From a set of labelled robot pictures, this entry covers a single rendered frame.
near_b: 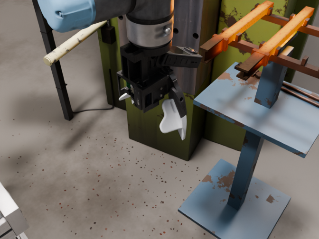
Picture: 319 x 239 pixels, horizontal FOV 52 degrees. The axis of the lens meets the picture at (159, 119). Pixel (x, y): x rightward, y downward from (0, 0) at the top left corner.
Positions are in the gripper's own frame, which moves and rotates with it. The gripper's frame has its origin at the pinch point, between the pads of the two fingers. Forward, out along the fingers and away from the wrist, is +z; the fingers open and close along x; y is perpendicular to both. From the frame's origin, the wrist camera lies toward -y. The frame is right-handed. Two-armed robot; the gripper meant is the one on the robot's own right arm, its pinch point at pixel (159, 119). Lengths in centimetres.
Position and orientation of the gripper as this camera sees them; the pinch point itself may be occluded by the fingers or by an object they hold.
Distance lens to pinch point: 69.0
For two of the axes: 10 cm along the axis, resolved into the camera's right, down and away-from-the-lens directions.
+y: -7.2, 4.8, -5.0
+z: 0.0, 7.2, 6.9
